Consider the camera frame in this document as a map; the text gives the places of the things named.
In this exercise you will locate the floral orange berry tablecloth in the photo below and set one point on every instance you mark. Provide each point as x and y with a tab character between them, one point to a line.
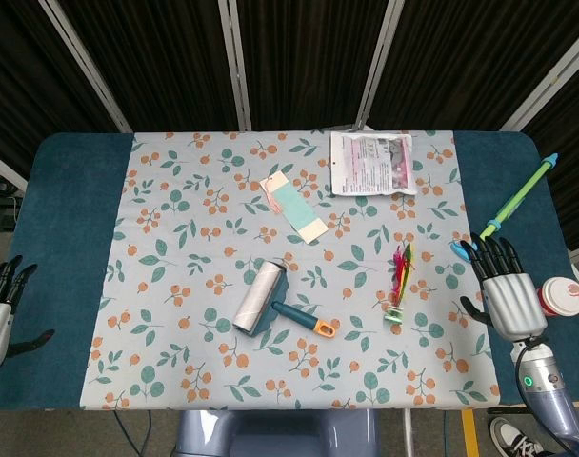
199	362

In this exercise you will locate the small blue plastic clip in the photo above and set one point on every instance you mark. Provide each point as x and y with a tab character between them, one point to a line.
457	248

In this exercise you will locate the dark blue table cover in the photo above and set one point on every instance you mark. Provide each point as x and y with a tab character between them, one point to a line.
63	238

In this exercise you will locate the black white sneaker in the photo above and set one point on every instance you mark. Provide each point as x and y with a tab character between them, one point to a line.
515	440

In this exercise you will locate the dark folding screen partition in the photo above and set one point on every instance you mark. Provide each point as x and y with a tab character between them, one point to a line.
294	57

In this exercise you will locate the cream teal bookmark card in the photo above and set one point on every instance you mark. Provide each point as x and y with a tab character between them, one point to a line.
293	207

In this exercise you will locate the red white paper cup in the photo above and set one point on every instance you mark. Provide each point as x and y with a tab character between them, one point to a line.
562	296

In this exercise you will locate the colourful feather shuttlecock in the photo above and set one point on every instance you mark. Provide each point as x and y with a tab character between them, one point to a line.
400	285

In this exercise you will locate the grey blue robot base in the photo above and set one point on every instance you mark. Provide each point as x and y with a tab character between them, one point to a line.
275	433

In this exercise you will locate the green blue toy water pump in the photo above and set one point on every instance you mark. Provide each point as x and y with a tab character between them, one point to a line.
520	195

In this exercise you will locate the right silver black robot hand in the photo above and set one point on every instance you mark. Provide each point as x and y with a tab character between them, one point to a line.
513	304

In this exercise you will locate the white pink plastic packet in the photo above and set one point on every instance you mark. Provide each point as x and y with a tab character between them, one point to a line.
373	164

